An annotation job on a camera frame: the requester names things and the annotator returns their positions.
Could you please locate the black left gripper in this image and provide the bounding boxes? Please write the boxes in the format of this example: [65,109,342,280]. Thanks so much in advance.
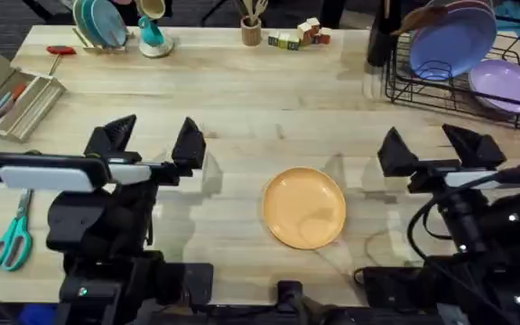
[46,114,208,255]

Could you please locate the purple plate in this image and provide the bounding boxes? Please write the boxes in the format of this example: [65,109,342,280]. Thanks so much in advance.
[467,59,520,115]

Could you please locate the blue plate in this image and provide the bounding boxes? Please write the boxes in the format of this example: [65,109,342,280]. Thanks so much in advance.
[408,5,498,83]

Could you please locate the small wooden peg rack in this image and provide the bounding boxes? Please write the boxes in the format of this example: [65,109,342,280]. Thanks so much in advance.
[71,26,131,56]

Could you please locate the blue-grey plate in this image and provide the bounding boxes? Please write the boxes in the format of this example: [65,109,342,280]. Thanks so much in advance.
[89,0,129,49]

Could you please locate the teal plate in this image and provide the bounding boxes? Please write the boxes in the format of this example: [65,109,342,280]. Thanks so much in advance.
[80,0,107,46]

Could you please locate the orange plate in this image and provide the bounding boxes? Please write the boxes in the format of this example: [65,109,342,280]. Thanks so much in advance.
[261,166,348,251]

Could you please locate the pale green plate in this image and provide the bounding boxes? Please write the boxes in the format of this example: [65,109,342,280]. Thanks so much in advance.
[71,0,90,38]

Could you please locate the pink plate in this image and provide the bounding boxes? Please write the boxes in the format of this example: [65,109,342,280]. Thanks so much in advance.
[423,0,497,15]

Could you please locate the pale cup stand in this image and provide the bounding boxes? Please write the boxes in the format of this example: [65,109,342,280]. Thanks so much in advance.
[138,34,176,60]

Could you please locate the teal cup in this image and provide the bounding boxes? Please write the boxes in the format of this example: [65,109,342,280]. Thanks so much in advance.
[137,15,166,48]

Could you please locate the black bottle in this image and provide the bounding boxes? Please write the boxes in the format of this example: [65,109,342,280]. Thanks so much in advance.
[366,0,403,69]

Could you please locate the cream cup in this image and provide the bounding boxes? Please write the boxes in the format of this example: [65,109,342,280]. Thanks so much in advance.
[135,0,167,21]

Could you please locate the brown wooden spoon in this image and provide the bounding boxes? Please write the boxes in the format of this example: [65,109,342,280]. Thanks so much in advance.
[389,5,449,38]

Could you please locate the wooden box with tools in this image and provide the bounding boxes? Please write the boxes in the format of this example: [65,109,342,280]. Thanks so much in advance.
[0,32,68,144]

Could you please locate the wooden utensil holder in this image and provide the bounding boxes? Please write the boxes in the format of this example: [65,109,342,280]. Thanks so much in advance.
[240,16,263,48]

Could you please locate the teal scissors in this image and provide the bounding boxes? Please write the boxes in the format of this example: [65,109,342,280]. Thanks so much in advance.
[0,189,34,273]

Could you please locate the wooden fork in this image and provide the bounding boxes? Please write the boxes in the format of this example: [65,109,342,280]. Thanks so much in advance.
[251,0,270,24]

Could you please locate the heap of toy blocks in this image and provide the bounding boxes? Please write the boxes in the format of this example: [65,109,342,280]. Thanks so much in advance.
[266,16,334,52]

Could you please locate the black wire dish rack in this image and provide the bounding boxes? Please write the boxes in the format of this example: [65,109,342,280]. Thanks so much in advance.
[383,16,520,131]

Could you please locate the black cable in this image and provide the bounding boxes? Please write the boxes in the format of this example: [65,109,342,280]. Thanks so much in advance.
[405,172,520,325]

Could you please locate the red-handled tool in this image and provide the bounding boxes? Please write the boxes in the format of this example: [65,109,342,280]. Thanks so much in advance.
[45,44,78,78]

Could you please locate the black rail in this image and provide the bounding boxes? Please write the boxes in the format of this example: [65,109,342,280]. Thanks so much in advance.
[151,264,441,325]

